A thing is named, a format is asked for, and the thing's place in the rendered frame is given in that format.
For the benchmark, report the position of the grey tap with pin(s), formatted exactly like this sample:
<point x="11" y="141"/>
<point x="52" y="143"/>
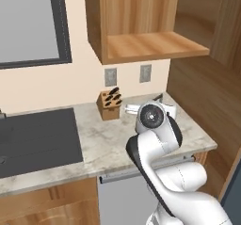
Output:
<point x="2" y="115"/>

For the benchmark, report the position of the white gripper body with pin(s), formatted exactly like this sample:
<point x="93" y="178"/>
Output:
<point x="131" y="109"/>

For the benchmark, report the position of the wooden base cabinet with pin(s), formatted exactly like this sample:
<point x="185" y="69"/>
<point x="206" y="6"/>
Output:
<point x="47" y="206"/>

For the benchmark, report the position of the wooden knife block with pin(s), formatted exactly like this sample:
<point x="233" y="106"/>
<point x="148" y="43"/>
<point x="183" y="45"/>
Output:
<point x="109" y="108"/>

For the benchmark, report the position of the tall wooden cabinet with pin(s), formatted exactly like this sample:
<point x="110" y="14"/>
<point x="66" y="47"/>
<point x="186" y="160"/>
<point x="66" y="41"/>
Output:
<point x="204" y="93"/>

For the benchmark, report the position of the grey wall socket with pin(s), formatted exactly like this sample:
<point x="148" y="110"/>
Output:
<point x="110" y="77"/>
<point x="145" y="73"/>

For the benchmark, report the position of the open wooden wall cabinet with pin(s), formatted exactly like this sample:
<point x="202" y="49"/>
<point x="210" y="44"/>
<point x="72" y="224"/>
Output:
<point x="150" y="43"/>

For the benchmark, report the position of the grey dishwasher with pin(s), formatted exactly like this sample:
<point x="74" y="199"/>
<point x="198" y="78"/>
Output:
<point x="122" y="203"/>

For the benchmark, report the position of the dark grey sink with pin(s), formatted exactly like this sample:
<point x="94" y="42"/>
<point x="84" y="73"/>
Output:
<point x="37" y="141"/>

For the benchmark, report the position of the dark framed window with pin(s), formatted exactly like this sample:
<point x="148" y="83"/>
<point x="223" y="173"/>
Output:
<point x="28" y="18"/>

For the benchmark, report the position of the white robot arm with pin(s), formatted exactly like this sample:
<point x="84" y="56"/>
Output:
<point x="179" y="200"/>

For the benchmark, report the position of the dark grey panel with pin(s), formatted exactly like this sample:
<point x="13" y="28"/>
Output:
<point x="233" y="197"/>

